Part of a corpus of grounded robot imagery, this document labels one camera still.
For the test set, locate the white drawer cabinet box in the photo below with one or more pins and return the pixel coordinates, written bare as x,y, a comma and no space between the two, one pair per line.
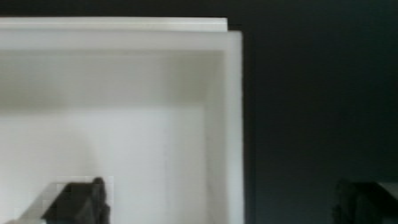
121,111

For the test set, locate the white U-shaped table fence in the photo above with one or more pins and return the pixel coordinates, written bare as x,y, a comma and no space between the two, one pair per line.
174,24

